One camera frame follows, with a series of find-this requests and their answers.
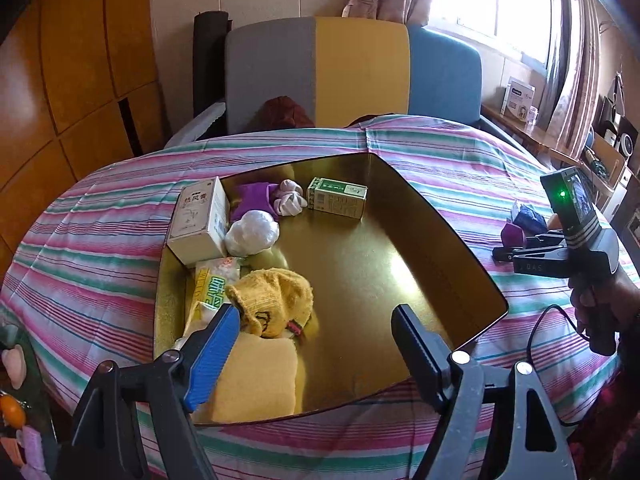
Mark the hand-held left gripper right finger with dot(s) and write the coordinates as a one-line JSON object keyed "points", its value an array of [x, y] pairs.
{"points": [[417, 355]]}

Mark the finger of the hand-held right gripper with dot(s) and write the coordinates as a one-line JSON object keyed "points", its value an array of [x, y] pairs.
{"points": [[545, 238], [504, 254]]}

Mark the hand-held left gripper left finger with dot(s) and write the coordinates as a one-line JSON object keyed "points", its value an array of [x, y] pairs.
{"points": [[210, 360]]}

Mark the small purple item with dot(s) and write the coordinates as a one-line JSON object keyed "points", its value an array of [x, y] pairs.
{"points": [[514, 235]]}

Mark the yellow green snack packet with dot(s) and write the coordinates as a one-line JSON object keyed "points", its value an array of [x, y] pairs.
{"points": [[210, 285]]}

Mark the yellow knit cloth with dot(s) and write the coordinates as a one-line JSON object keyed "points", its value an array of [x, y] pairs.
{"points": [[270, 300]]}

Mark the gold rectangular tin box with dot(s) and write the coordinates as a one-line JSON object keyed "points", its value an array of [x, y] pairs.
{"points": [[360, 285]]}

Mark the white plastic bundle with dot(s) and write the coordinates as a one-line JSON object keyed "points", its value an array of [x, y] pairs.
{"points": [[252, 232]]}

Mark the beige carton box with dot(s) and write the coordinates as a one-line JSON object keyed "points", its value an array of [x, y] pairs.
{"points": [[195, 225]]}

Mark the purple snack packet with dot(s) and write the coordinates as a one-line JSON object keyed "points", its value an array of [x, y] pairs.
{"points": [[255, 197]]}

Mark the small green box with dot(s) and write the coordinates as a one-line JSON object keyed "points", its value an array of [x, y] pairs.
{"points": [[337, 199]]}

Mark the white pink toy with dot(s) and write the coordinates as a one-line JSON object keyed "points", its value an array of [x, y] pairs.
{"points": [[290, 199]]}

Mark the person's right forearm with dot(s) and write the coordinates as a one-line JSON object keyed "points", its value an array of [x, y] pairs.
{"points": [[631, 355]]}

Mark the person's right hand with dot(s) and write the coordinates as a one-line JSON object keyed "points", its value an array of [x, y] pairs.
{"points": [[625, 292]]}

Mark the blue packet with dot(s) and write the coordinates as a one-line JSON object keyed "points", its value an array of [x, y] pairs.
{"points": [[529, 217]]}

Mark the cardboard box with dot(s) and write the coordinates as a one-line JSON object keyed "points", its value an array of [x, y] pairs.
{"points": [[607, 155]]}

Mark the wooden side table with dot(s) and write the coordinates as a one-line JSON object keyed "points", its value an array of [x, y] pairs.
{"points": [[545, 140]]}

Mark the small white jar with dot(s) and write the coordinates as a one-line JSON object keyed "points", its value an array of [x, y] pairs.
{"points": [[533, 115]]}

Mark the white printed box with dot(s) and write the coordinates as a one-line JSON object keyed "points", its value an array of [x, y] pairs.
{"points": [[518, 99]]}

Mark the striped tablecloth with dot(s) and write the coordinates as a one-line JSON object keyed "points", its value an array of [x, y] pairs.
{"points": [[100, 220]]}

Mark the red patterned clothing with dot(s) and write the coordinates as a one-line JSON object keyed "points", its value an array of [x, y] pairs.
{"points": [[607, 435]]}

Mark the pink soft object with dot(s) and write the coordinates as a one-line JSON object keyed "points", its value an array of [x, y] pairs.
{"points": [[12, 366]]}

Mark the orange round object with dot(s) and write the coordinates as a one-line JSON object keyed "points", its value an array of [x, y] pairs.
{"points": [[11, 411]]}

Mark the grey yellow blue chair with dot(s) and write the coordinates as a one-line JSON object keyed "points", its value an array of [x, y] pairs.
{"points": [[360, 70]]}

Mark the window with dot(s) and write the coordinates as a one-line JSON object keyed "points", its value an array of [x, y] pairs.
{"points": [[490, 5]]}

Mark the dark red cloth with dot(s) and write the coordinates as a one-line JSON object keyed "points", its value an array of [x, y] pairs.
{"points": [[286, 112]]}

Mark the black rolled mat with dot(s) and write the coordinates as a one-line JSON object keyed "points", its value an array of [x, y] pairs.
{"points": [[211, 60]]}

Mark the wooden wardrobe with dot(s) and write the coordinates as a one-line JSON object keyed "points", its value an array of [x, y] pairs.
{"points": [[65, 85]]}

